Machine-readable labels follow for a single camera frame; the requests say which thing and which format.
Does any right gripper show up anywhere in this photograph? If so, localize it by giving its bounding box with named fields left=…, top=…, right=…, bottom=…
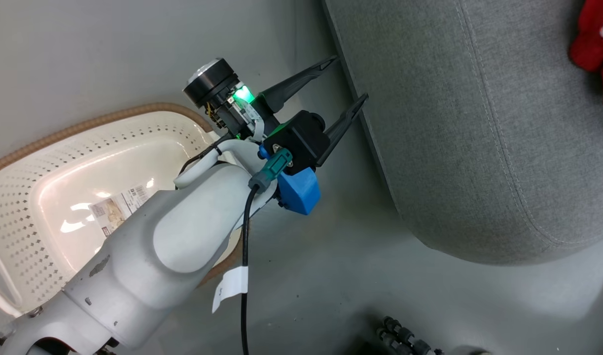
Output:
left=183, top=55, right=369, bottom=167

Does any cream perforated laundry basket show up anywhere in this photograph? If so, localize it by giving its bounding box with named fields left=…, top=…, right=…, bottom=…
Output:
left=0, top=103, right=248, bottom=319

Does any grey fabric sofa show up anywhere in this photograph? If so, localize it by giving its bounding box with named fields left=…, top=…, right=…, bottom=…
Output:
left=322, top=0, right=603, bottom=267

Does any black cable with teal plug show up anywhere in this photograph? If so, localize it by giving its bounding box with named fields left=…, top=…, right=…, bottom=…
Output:
left=240, top=148, right=293, bottom=355

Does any red and white garment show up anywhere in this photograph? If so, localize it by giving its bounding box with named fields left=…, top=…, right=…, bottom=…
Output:
left=569, top=0, right=603, bottom=108

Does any paper basket label sticker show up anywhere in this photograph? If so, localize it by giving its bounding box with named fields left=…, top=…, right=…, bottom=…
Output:
left=88, top=183, right=156, bottom=238

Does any white cable label tag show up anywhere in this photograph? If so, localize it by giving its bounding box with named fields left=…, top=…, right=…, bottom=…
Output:
left=212, top=266, right=249, bottom=314

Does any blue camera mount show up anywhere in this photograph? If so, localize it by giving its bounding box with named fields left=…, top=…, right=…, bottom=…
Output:
left=276, top=167, right=321, bottom=215

